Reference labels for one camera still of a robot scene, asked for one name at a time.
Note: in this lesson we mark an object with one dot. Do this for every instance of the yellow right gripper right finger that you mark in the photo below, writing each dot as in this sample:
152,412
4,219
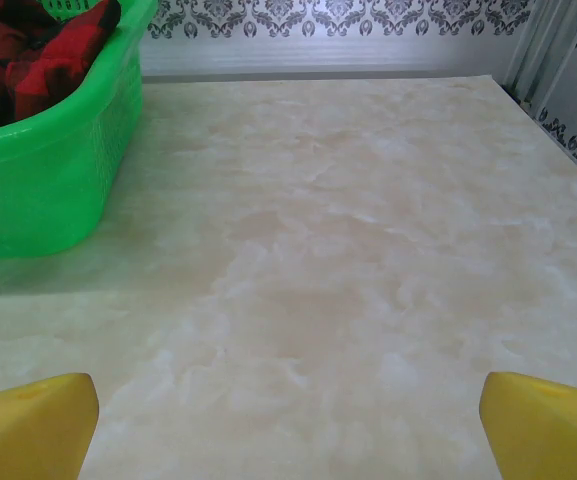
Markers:
548,435

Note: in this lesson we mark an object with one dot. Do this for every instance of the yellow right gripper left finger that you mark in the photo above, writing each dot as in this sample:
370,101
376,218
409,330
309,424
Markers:
28,430

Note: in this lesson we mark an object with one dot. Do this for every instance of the red black plaid shirt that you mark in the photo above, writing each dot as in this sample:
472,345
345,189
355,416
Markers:
23,55

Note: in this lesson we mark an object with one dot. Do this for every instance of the green plastic basket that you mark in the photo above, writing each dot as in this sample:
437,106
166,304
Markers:
43,175

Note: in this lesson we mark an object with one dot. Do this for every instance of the aluminium frame post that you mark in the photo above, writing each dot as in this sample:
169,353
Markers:
533,45

